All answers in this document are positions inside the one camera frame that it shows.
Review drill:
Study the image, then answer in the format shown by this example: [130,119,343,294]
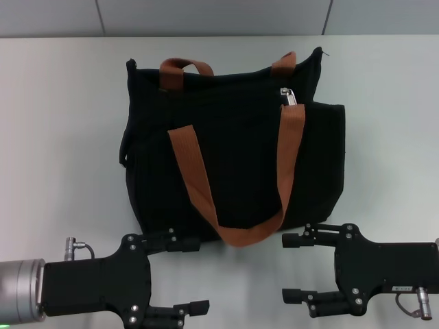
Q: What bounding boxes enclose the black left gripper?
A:
[38,228,211,329]

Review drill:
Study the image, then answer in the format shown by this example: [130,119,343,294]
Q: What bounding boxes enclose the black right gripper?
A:
[281,223,439,319]

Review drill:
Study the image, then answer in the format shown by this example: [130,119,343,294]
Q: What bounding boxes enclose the black food bag brown handles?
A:
[119,47,346,248]

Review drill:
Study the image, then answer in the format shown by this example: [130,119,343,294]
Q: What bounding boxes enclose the left gripper cable with connector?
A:
[64,236,96,260]

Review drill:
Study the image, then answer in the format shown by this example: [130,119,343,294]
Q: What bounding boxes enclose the gripper cable with connector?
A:
[64,236,96,260]
[394,287,434,321]

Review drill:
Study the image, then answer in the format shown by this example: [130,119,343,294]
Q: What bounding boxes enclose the right gripper cable with connector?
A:
[394,287,434,321]

